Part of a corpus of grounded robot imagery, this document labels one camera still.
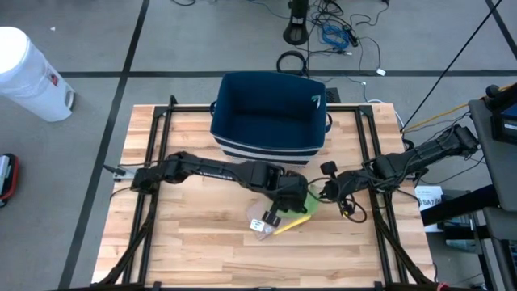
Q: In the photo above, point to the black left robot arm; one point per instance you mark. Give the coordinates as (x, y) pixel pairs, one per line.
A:
(210, 171)

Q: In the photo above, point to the white trash can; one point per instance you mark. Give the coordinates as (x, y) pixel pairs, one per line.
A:
(32, 77)

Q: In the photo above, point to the yellow terry towel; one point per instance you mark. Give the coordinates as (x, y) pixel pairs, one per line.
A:
(292, 224)

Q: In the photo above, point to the thin black pole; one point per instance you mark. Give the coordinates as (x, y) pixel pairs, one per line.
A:
(456, 60)

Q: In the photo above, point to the navy white striped fabric basket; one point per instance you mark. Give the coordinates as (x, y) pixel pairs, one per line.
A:
(268, 117)

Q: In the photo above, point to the black device on cart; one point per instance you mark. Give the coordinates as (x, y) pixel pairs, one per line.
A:
(505, 121)

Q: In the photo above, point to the white power adapter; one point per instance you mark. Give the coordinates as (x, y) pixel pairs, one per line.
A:
(381, 72)

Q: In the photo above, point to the silver metal bracket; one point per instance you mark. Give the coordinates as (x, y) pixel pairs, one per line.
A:
(123, 174)

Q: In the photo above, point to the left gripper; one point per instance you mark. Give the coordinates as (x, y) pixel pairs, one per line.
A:
(288, 192)

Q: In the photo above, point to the black floor vent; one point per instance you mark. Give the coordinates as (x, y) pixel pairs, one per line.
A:
(333, 96)

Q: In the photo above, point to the green microfibre towel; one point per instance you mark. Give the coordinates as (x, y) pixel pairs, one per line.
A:
(312, 202)

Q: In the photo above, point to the black power strip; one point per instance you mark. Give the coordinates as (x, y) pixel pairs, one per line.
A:
(350, 36)

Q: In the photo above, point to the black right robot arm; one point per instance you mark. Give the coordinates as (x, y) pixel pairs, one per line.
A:
(420, 157)

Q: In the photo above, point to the black stand base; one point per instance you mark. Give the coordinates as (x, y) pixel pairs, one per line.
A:
(296, 34)

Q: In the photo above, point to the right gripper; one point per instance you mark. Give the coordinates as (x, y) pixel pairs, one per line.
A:
(343, 184)

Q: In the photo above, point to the red black case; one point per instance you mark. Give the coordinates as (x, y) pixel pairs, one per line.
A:
(10, 182)

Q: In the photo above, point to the grey equipment cart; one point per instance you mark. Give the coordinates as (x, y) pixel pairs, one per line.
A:
(493, 161)

